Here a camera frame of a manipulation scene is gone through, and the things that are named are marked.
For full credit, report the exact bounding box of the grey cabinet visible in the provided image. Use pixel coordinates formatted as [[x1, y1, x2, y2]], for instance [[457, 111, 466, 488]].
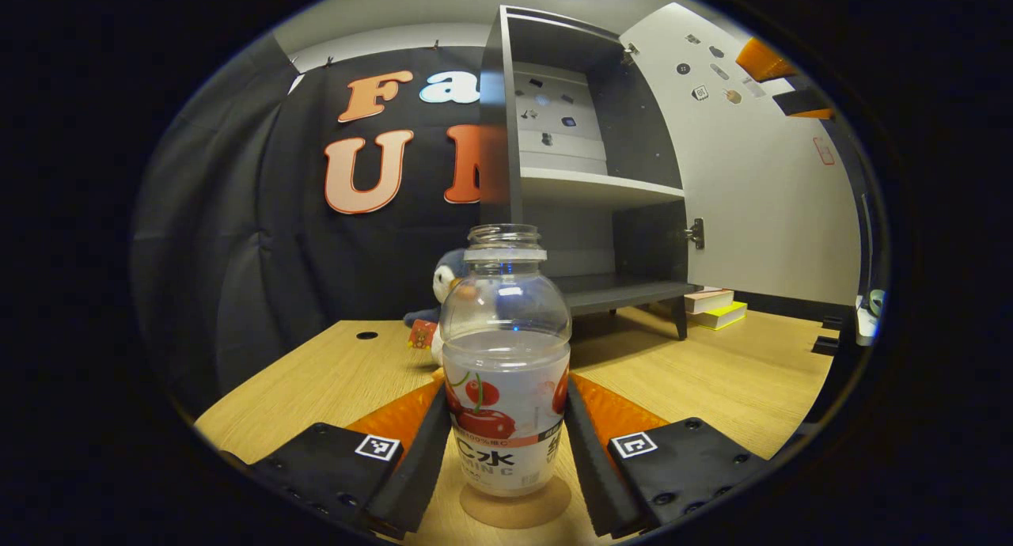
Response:
[[479, 6, 701, 341]]

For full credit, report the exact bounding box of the clear plastic bottle red label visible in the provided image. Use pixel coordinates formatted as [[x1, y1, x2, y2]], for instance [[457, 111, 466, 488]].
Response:
[[439, 224, 572, 498]]

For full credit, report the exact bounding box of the white cabinet door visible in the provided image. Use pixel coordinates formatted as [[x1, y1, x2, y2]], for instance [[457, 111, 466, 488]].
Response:
[[619, 2, 863, 305]]

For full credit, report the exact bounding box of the white cabinet shelf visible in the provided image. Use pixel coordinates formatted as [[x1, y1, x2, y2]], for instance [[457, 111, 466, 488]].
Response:
[[518, 166, 686, 209]]

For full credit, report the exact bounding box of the blue white penguin plush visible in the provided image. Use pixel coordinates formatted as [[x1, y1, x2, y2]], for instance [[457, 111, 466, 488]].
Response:
[[403, 248, 469, 366]]

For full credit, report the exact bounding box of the white object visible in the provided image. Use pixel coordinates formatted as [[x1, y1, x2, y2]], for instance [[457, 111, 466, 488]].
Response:
[[855, 289, 886, 347]]

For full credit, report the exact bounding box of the red white book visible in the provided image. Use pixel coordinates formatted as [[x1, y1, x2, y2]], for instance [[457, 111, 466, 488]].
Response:
[[684, 288, 736, 316]]

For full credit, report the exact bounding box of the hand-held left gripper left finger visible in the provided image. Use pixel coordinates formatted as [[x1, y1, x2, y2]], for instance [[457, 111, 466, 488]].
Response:
[[248, 376, 453, 541]]

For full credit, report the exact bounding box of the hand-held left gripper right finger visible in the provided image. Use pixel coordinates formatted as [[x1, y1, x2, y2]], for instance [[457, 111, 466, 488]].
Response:
[[564, 371, 770, 540]]

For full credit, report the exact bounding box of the round cork coaster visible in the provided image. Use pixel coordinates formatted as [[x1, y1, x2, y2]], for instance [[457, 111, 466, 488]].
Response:
[[459, 473, 572, 530]]

